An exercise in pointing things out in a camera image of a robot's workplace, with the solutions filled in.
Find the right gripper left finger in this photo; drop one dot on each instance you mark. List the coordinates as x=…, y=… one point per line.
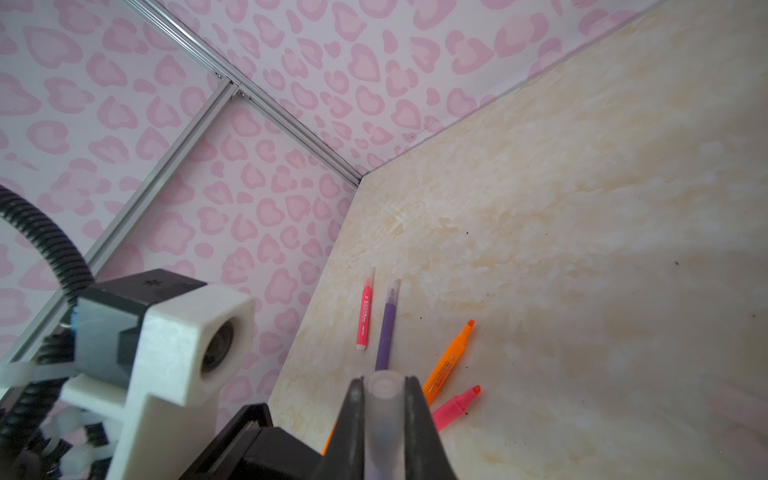
x=345, y=454

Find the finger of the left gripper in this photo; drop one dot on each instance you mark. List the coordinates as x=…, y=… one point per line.
x=250, y=446

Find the aluminium frame strut left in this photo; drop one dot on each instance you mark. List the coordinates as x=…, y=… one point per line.
x=92, y=98

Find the orange highlighter pen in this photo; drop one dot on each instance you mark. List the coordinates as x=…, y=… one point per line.
x=447, y=363
x=327, y=442

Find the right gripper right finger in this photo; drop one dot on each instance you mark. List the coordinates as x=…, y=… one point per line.
x=424, y=455

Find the pink highlighter pen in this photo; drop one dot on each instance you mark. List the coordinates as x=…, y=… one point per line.
x=363, y=330
x=454, y=408

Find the purple highlighter pen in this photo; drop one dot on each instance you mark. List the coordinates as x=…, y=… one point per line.
x=386, y=337

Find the orange highlighter pen upper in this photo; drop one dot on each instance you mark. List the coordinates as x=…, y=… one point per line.
x=447, y=363

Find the orange highlighter pen lower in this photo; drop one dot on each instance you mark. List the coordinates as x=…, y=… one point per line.
x=327, y=442

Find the clear pen cap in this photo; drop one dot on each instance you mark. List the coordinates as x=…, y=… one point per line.
x=384, y=426
x=393, y=292
x=370, y=279

